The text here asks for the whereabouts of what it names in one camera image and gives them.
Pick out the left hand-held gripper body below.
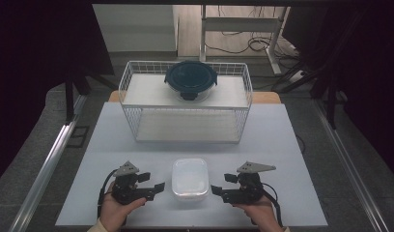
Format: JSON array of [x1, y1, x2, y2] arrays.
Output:
[[111, 160, 157, 206]]

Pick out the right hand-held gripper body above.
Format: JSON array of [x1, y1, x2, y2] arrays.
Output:
[[222, 160, 277, 206]]

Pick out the white rectangular plastic container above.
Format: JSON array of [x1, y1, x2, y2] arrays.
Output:
[[171, 158, 211, 203]]

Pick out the white wire shelf rack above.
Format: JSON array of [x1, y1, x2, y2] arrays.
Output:
[[118, 60, 254, 145]]

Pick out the round container dark blue lid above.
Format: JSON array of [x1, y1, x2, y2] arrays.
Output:
[[164, 60, 218, 103]]

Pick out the person's left hand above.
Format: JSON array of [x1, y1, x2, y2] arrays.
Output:
[[98, 182, 148, 232]]

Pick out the person's right hand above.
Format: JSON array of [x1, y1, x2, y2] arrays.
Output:
[[233, 195, 285, 232]]

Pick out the person's left cream sleeve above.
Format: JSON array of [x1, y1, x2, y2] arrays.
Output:
[[87, 217, 110, 232]]

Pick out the wooden table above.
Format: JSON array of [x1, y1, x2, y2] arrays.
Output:
[[107, 90, 282, 104]]

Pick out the black stand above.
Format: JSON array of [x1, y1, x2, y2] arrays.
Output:
[[271, 6, 368, 131], [64, 72, 120, 126]]

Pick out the white power strip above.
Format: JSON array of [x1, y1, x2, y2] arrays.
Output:
[[289, 70, 307, 83]]

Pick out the white cabinet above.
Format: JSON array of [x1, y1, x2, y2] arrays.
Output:
[[92, 3, 180, 53]]

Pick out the dark curtain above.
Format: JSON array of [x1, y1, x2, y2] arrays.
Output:
[[281, 0, 394, 182], [0, 0, 116, 189]]

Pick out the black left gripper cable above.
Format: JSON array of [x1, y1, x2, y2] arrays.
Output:
[[97, 168, 121, 227]]

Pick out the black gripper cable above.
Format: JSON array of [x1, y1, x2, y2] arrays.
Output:
[[97, 168, 121, 227], [262, 182, 284, 228]]

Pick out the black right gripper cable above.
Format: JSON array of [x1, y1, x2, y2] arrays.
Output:
[[262, 182, 284, 228]]

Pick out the black flat floor frame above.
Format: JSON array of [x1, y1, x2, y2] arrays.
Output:
[[66, 125, 91, 149]]

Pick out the thin black cable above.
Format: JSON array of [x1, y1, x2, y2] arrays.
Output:
[[295, 132, 307, 156]]

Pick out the aluminium rail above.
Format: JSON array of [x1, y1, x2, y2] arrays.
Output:
[[8, 95, 89, 232], [312, 96, 391, 232]]

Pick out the black floor cables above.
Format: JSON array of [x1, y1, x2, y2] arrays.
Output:
[[204, 4, 303, 62]]

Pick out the white metal desk frame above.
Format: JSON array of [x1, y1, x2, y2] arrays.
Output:
[[199, 4, 291, 75]]

